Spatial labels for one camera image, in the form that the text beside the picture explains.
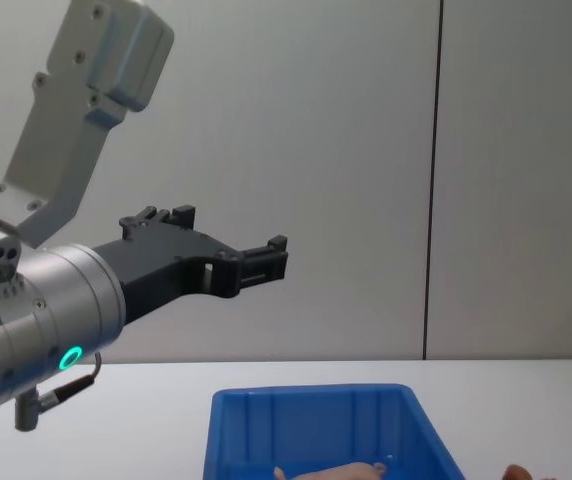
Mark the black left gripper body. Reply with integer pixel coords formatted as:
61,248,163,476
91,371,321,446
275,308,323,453
90,223,242,327

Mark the thin dark cable silver plug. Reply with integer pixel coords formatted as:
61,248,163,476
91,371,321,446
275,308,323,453
14,352,104,432

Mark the pale pink soft object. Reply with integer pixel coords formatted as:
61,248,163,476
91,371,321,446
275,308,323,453
272,461,387,480

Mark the blue plastic bin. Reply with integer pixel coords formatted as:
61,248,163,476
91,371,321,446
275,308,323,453
200,383,468,480

